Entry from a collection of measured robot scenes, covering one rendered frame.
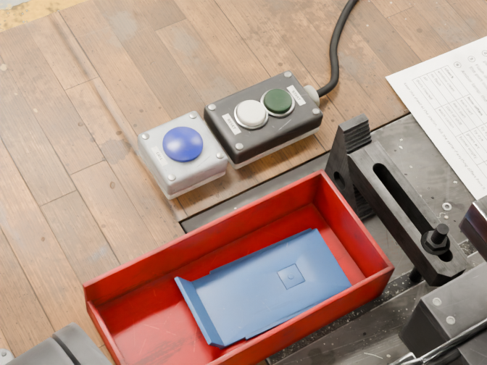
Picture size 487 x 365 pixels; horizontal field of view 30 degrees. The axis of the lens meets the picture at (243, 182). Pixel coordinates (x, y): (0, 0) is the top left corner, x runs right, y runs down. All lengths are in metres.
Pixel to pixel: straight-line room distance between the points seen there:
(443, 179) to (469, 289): 0.18
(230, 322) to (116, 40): 0.35
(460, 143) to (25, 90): 0.46
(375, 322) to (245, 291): 0.12
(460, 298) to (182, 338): 0.25
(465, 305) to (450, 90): 0.31
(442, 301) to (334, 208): 0.15
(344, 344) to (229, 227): 0.15
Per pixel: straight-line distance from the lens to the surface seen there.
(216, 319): 0.84
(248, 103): 0.92
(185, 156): 0.88
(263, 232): 0.88
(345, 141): 0.86
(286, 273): 0.86
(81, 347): 0.41
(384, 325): 0.87
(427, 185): 0.95
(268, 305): 0.85
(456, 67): 1.05
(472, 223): 0.67
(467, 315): 0.80
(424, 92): 1.02
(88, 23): 1.04
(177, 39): 1.02
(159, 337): 0.83
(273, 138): 0.91
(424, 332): 0.82
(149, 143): 0.90
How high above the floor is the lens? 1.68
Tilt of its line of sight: 58 degrees down
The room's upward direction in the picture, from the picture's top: 9 degrees clockwise
